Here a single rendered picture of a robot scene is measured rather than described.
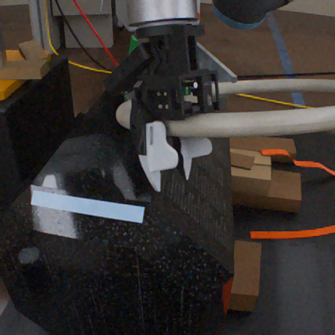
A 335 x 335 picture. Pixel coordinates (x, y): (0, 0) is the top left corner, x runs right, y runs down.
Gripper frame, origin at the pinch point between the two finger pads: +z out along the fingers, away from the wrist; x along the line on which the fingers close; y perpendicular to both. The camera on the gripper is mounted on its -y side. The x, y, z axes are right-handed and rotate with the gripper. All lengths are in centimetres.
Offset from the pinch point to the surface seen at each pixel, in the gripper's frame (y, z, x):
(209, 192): -37, 26, 52
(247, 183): -75, 53, 127
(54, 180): -56, 14, 12
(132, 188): -38.9, 16.6, 24.9
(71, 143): -66, 8, 26
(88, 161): -55, 11, 24
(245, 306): -42, 86, 77
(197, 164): -43, 19, 55
